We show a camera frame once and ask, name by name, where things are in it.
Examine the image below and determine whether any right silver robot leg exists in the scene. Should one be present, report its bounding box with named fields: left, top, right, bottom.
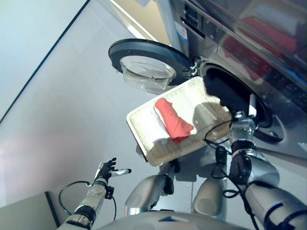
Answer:
left=193, top=177, right=228, bottom=220

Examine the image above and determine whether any silver robot torso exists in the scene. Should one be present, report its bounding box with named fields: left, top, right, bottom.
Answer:
left=95, top=210, right=255, bottom=230

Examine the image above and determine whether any white wicker basket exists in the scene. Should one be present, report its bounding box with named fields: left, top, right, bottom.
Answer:
left=126, top=76, right=233, bottom=166

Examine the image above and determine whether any grey front-load washing machine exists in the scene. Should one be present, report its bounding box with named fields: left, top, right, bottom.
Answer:
left=167, top=0, right=307, bottom=166

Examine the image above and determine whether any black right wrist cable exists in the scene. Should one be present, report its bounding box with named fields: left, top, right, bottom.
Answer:
left=203, top=119, right=260, bottom=230

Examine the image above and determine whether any round glass washer door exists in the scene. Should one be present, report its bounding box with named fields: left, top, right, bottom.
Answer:
left=107, top=38, right=196, bottom=93

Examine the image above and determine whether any blue white energy label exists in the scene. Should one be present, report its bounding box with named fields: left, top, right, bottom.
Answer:
left=175, top=21, right=188, bottom=43

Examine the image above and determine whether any red cloth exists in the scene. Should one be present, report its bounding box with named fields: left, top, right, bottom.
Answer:
left=154, top=97, right=194, bottom=143

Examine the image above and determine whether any white cloth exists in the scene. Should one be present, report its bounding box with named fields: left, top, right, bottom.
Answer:
left=134, top=107, right=171, bottom=144

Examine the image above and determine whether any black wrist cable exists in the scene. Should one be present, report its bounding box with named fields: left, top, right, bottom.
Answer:
left=203, top=119, right=260, bottom=230
left=59, top=181, right=117, bottom=221

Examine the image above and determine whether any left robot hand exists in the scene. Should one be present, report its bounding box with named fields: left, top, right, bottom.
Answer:
left=94, top=157, right=132, bottom=185

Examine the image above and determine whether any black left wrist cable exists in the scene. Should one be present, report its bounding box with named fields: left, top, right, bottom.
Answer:
left=59, top=181, right=117, bottom=221

